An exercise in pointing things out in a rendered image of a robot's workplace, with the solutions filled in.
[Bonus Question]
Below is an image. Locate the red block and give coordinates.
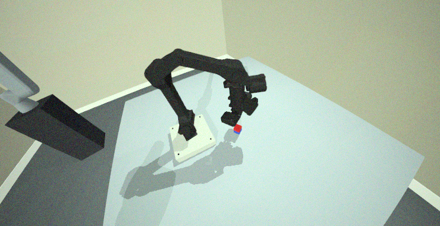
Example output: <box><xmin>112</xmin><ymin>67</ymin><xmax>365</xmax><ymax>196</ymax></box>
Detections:
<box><xmin>234</xmin><ymin>124</ymin><xmax>242</xmax><ymax>133</ymax></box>

